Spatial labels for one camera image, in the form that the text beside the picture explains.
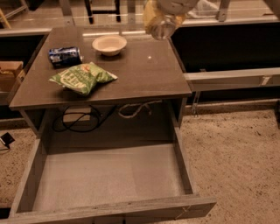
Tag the clear plastic trash bag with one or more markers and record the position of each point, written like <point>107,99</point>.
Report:
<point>203,9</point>

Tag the green chip bag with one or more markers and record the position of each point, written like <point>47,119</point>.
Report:
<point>83,78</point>

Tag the cardboard box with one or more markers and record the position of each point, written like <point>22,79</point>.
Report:
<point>11,73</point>

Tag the small black floor device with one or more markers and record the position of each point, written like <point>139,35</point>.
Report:
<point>6,139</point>

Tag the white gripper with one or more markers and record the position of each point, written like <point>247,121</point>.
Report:
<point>178,3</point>

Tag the blue pepsi can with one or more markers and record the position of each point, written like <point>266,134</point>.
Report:
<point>65,56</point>

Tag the white paper bowl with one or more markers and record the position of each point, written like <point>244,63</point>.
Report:
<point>109,45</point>

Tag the open grey wooden drawer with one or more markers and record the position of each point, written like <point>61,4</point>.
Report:
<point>126,172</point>

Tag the metal railing frame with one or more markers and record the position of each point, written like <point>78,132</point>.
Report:
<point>236,53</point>

